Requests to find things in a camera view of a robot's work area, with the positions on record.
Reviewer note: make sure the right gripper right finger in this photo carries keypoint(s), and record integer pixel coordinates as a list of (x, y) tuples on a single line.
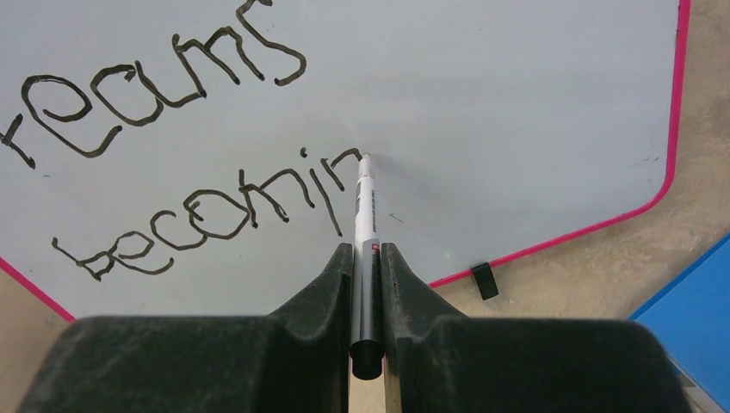
[(440, 360)]

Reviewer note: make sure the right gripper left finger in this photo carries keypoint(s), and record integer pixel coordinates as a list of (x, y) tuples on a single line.
[(293, 360)]

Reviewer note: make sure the black and white marker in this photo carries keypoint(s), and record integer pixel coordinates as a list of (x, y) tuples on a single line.
[(366, 312)]

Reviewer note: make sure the pink-framed whiteboard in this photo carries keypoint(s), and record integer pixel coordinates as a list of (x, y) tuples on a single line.
[(201, 157)]

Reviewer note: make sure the black whiteboard stand foot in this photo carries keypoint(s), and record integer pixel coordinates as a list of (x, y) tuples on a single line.
[(485, 280)]

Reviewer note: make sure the blue notebook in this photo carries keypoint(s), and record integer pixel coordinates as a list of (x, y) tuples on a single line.
[(690, 318)]

